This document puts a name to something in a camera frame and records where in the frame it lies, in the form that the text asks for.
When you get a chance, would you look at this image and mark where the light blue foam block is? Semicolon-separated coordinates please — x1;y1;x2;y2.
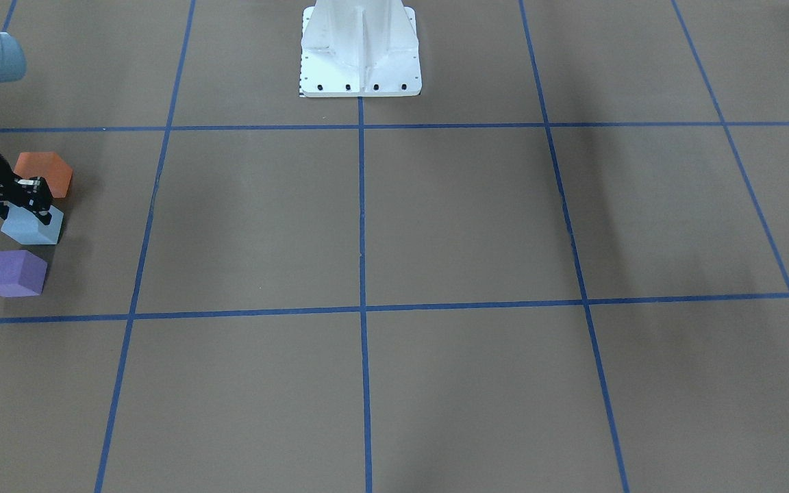
0;205;64;244

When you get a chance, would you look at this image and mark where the orange foam block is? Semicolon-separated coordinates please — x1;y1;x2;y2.
14;152;74;199

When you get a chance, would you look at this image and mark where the purple foam block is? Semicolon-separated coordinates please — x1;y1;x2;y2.
0;250;48;299

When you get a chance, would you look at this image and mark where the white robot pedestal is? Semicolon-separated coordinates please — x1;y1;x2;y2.
299;1;423;98

